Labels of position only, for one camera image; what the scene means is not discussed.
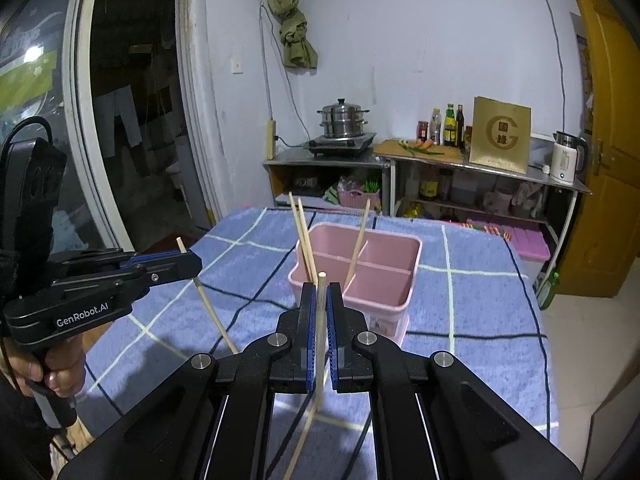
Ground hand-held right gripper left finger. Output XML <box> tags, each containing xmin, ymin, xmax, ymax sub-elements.
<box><xmin>57</xmin><ymin>282</ymin><xmax>321</xmax><ymax>480</ymax></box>

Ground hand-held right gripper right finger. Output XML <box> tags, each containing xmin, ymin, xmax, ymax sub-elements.
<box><xmin>325</xmin><ymin>282</ymin><xmax>586</xmax><ymax>480</ymax></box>

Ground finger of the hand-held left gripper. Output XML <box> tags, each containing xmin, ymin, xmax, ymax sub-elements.
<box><xmin>50</xmin><ymin>252</ymin><xmax>203</xmax><ymax>306</ymax></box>
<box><xmin>47</xmin><ymin>247</ymin><xmax>193</xmax><ymax>273</ymax></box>

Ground wooden chopstick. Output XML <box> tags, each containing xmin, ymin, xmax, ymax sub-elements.
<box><xmin>288</xmin><ymin>191</ymin><xmax>315</xmax><ymax>282</ymax></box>
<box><xmin>345</xmin><ymin>197</ymin><xmax>372</xmax><ymax>287</ymax></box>
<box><xmin>297</xmin><ymin>197</ymin><xmax>319</xmax><ymax>280</ymax></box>
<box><xmin>285</xmin><ymin>271</ymin><xmax>330</xmax><ymax>480</ymax></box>
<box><xmin>176</xmin><ymin>236</ymin><xmax>240</xmax><ymax>355</ymax></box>

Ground pink plastic utensil basket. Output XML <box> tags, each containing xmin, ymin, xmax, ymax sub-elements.
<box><xmin>287</xmin><ymin>223</ymin><xmax>424</xmax><ymax>349</ymax></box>

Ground person's left hand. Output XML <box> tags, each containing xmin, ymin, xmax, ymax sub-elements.
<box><xmin>7</xmin><ymin>345</ymin><xmax>87</xmax><ymax>399</ymax></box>

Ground small pink basket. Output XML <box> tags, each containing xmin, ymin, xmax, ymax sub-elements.
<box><xmin>337</xmin><ymin>186</ymin><xmax>365</xmax><ymax>209</ymax></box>

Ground blue plaid tablecloth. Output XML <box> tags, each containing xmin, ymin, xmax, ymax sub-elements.
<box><xmin>75</xmin><ymin>205</ymin><xmax>561</xmax><ymax>480</ymax></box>

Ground sliding glass door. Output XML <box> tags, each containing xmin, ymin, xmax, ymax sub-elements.
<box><xmin>0</xmin><ymin>0</ymin><xmax>222</xmax><ymax>263</ymax></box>

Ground steel kitchen table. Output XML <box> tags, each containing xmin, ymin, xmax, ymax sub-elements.
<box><xmin>263</xmin><ymin>146</ymin><xmax>392</xmax><ymax>212</ymax></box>

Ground black induction stove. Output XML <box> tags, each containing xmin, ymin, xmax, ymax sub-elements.
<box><xmin>302</xmin><ymin>132</ymin><xmax>377</xmax><ymax>157</ymax></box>

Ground wooden cutting board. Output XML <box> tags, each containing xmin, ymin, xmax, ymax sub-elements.
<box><xmin>373</xmin><ymin>138</ymin><xmax>466</xmax><ymax>164</ymax></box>

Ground pink storage box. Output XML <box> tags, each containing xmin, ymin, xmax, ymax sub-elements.
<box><xmin>467</xmin><ymin>219</ymin><xmax>552</xmax><ymax>262</ymax></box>

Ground carrot and green vegetables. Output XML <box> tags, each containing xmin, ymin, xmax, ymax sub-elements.
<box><xmin>398</xmin><ymin>139</ymin><xmax>445</xmax><ymax>156</ymax></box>

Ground stainless steel steamer pot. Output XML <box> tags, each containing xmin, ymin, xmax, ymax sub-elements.
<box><xmin>316</xmin><ymin>98</ymin><xmax>371</xmax><ymax>140</ymax></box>

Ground green glass bottle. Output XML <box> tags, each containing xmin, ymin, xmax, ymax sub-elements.
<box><xmin>537</xmin><ymin>271</ymin><xmax>560</xmax><ymax>311</ymax></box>

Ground steel shelf table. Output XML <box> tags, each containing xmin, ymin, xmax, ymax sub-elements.
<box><xmin>374</xmin><ymin>139</ymin><xmax>592</xmax><ymax>283</ymax></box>

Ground gold square box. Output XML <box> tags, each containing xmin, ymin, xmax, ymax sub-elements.
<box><xmin>468</xmin><ymin>95</ymin><xmax>532</xmax><ymax>175</ymax></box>

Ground green hanging cloth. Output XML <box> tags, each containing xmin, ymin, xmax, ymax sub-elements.
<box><xmin>263</xmin><ymin>0</ymin><xmax>320</xmax><ymax>70</ymax></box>

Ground white electric kettle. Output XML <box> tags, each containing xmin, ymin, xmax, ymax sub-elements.
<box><xmin>548</xmin><ymin>130</ymin><xmax>590</xmax><ymax>184</ymax></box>

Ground yellow wooden door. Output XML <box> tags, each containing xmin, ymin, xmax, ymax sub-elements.
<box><xmin>554</xmin><ymin>0</ymin><xmax>640</xmax><ymax>300</ymax></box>

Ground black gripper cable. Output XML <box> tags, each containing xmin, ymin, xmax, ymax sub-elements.
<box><xmin>0</xmin><ymin>116</ymin><xmax>57</xmax><ymax>153</ymax></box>

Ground thin wall cable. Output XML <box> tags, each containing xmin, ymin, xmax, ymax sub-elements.
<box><xmin>531</xmin><ymin>0</ymin><xmax>569</xmax><ymax>133</ymax></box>

